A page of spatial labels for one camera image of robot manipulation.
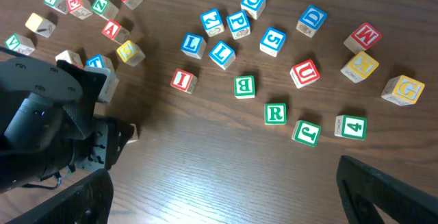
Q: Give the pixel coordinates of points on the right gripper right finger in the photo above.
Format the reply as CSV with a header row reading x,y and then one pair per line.
x,y
363,189

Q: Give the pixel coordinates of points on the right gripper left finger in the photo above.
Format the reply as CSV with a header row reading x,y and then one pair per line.
x,y
87,201

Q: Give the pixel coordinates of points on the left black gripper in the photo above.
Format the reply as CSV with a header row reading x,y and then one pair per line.
x,y
97,140

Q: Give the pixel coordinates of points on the green R block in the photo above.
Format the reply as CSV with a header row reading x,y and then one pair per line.
x,y
275,114

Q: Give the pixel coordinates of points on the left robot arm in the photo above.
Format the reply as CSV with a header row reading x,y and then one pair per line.
x,y
48,121

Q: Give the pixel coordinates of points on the green 4 block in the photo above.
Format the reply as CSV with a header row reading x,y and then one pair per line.
x,y
351,127

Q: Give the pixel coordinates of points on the green J block right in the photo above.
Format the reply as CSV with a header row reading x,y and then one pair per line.
x,y
306,133

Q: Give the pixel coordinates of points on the blue T block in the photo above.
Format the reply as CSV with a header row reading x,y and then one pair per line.
x,y
100,61

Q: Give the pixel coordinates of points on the plain red-sided block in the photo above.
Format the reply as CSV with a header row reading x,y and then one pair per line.
x,y
71,57

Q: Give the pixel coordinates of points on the yellow S block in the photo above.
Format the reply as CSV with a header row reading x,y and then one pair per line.
x,y
130,53

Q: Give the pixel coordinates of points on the yellow G block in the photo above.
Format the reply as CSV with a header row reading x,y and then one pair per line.
x,y
402,90

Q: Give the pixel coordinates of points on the red I block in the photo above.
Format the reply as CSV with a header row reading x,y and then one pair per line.
x,y
184,81

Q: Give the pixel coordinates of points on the yellow K block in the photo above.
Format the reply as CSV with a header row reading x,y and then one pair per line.
x,y
360,67

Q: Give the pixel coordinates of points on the red A block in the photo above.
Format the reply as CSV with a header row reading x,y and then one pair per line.
x,y
115,32

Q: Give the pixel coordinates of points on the red U block right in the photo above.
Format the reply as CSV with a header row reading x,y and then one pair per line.
x,y
304,73

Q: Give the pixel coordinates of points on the green V block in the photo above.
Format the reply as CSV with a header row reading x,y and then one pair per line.
x,y
20,44

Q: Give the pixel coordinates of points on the green Z block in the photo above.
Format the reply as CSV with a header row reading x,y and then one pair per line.
x,y
105,9

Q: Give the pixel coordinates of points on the blue L block left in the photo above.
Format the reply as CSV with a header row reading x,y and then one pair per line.
x,y
193,45

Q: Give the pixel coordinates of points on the blue l block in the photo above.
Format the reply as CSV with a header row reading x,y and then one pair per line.
x,y
193,45
223,55

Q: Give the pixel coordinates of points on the yellow block far left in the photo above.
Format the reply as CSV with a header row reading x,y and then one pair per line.
x,y
40,25

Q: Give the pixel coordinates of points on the red E block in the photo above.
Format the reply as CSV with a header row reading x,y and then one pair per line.
x,y
79,8

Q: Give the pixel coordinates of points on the red M block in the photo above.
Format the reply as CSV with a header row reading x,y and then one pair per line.
x,y
362,38

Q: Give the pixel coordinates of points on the green B block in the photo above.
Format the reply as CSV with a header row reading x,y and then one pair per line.
x,y
244,87

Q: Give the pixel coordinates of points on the blue L block right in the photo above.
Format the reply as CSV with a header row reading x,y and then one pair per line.
x,y
223,55

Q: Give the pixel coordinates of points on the green 7 block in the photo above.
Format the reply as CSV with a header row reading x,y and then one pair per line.
x,y
59,5

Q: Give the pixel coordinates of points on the blue 5 block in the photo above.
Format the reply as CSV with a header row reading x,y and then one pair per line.
x,y
272,41

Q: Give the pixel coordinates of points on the blue 2 block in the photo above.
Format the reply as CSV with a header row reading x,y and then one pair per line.
x,y
212,22

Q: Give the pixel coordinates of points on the blue D block right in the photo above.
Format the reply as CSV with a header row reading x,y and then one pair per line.
x,y
311,20

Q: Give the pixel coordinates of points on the blue d block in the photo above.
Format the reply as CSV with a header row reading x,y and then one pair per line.
x,y
254,8
311,20

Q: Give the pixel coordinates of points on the blue P block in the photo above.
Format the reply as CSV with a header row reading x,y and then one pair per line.
x,y
238,24

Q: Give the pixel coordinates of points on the blue D block left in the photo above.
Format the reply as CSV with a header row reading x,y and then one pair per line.
x,y
254,8

